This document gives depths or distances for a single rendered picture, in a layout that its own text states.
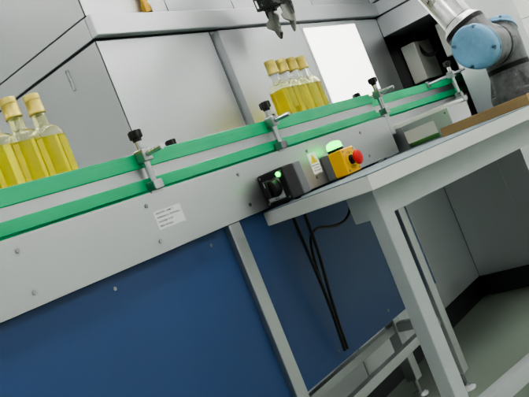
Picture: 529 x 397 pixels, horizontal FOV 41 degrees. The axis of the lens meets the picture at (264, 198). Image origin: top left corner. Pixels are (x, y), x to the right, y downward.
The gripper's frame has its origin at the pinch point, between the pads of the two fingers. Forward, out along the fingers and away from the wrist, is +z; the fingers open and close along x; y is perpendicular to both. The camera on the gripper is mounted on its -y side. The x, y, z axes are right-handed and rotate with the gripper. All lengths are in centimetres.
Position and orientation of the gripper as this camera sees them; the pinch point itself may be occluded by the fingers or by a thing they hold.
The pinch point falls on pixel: (288, 31)
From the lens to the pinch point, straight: 233.5
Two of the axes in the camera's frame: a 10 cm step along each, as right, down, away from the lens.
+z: 3.7, 9.3, 0.0
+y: -6.0, 2.4, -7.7
